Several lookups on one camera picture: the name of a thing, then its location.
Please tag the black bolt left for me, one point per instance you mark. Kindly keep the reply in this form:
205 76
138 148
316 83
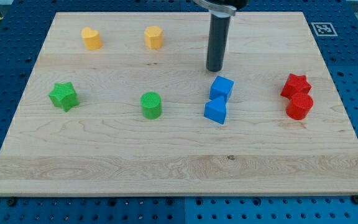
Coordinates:
11 202

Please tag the wooden board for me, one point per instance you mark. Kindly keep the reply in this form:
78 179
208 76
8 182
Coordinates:
105 147

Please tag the green star block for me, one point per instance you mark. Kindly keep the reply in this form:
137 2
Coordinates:
64 96

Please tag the blue cube block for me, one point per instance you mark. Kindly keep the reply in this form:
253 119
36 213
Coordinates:
221 87

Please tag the robot arm flange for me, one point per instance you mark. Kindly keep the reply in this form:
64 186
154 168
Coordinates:
222 7

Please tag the black bolt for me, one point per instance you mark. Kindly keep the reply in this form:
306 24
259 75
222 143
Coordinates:
11 202
354 199

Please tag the yellow hexagon block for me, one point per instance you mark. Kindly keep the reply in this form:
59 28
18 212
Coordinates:
153 37

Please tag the red cylinder block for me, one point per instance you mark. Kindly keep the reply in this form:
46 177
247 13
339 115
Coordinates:
299 106

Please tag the yellow heart block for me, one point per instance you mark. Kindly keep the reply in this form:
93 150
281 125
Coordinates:
91 38

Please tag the white fiducial marker tag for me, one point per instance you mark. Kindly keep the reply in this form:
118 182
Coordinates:
324 29

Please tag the black bolt right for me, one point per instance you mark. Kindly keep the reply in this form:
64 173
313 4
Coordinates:
354 199

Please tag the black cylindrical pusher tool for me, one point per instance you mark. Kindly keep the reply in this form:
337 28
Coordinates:
218 30

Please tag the green cylinder block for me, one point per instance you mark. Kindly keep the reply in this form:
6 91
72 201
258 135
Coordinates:
151 105

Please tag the blue triangle block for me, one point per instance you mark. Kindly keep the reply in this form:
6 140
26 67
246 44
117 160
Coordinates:
216 110

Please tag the red star block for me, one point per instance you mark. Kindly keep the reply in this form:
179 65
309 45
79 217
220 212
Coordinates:
295 84

